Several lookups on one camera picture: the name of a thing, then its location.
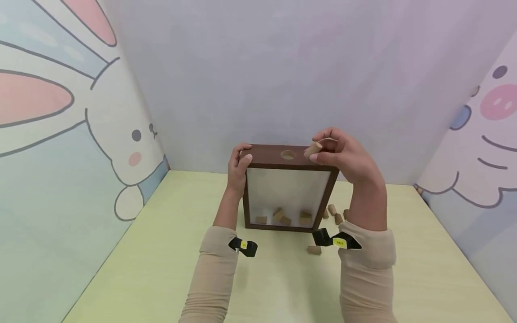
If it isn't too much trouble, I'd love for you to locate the person's right hand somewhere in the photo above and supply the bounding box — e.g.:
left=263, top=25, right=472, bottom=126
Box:
left=310, top=127, right=385, bottom=187

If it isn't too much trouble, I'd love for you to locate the person's left hand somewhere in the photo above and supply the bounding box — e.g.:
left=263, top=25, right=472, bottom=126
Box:
left=226, top=142, right=254, bottom=194

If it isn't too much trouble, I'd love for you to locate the brown wooden glass-front frame box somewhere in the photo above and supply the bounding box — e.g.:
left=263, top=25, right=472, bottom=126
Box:
left=240, top=144, right=340, bottom=233

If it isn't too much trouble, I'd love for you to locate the person's left forearm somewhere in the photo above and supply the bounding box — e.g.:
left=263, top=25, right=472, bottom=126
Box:
left=179, top=186, right=243, bottom=323

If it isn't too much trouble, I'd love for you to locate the person's right forearm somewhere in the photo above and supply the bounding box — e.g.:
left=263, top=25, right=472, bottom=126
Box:
left=338, top=179, right=399, bottom=323

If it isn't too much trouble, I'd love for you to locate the black wrist band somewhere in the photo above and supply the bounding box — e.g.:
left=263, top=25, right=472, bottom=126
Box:
left=228, top=237, right=259, bottom=258
left=312, top=228, right=363, bottom=251

